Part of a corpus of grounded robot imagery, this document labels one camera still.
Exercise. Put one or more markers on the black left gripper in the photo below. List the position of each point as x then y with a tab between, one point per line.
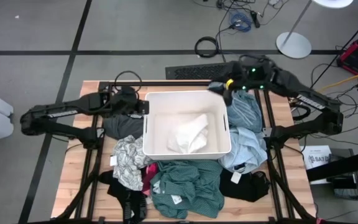
129	102

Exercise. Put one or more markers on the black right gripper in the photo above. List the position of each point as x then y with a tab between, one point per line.
230	74

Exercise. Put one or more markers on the dark grey garment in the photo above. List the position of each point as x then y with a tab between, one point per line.
123	126

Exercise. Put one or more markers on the white perforated plastic basket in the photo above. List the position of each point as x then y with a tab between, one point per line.
157	102

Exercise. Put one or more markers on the plain white garment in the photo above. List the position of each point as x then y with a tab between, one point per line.
191	137

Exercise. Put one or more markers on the light blue shirt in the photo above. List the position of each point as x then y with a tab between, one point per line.
247	149

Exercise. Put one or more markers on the white patterned garment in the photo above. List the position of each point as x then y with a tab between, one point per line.
129	161

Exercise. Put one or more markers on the magenta garment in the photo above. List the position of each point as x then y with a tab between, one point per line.
149	177

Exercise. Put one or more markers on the plain black garment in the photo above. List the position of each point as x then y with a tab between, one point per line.
250	186

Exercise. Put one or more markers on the green dotted shirt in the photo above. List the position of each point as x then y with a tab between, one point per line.
188	186

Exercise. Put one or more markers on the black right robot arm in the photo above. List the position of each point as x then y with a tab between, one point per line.
309	102

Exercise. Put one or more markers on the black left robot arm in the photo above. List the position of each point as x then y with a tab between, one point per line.
64	112

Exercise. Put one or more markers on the yellow gripper knob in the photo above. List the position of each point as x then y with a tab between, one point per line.
229	83

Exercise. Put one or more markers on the black floor vent grate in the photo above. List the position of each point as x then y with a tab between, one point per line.
197	72

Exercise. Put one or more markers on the white paper tag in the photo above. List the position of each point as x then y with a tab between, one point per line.
235	177
113	160

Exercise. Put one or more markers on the black Puma garment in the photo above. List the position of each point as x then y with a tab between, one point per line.
126	196

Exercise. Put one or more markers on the paper tag of green shirt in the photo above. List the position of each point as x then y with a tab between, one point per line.
176	199

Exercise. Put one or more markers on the white printed paper sheet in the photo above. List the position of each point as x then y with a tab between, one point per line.
317	158

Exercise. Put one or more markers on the thin black pole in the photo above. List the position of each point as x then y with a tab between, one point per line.
343	46

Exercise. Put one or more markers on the black metal stand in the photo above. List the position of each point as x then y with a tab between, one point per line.
340	165

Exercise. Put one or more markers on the red power station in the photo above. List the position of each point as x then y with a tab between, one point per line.
357	56

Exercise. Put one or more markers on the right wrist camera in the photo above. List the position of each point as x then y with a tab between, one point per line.
217	86

